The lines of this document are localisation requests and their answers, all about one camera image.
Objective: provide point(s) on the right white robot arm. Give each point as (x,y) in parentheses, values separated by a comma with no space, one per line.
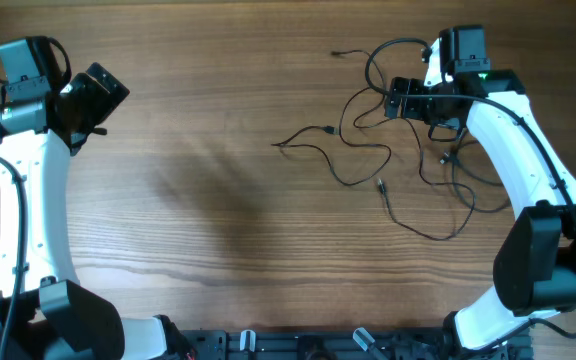
(534,272)

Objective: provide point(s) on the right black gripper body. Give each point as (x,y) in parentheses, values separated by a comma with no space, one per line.
(398,98)

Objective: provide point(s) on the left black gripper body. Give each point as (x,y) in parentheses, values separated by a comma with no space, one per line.
(106,86)

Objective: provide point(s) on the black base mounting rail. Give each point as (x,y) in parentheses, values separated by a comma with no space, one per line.
(400,344)

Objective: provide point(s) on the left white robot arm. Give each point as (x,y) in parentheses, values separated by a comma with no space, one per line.
(47,113)

